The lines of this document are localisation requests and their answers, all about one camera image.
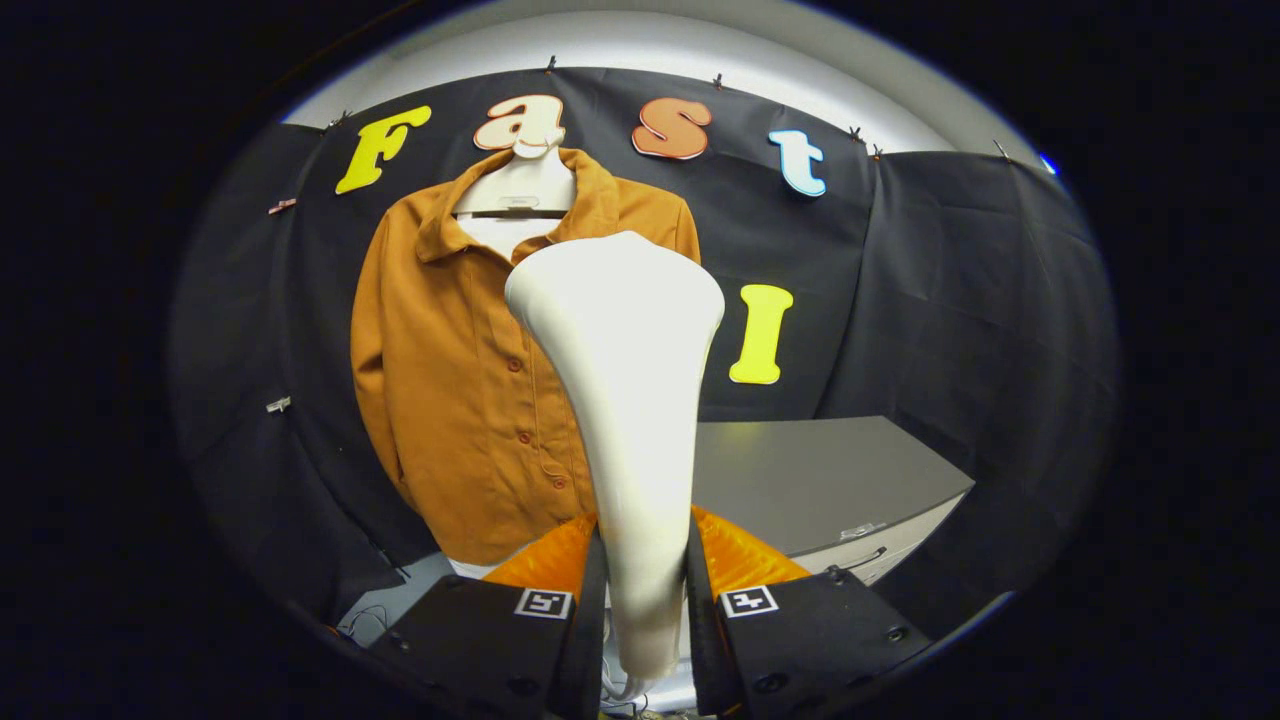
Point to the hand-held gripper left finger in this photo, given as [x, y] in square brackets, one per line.
[588, 640]

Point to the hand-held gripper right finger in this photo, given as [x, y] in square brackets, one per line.
[703, 630]

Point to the orange-brown button shirt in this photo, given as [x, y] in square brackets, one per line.
[450, 400]

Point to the white garment steamer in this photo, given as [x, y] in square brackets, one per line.
[625, 340]

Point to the black backdrop cloth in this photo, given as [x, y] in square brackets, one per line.
[950, 300]

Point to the white mannequin torso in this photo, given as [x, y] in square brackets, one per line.
[515, 185]

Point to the pink cloth clip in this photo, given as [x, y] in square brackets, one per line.
[282, 206]

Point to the row of black cloth clips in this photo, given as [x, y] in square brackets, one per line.
[550, 64]

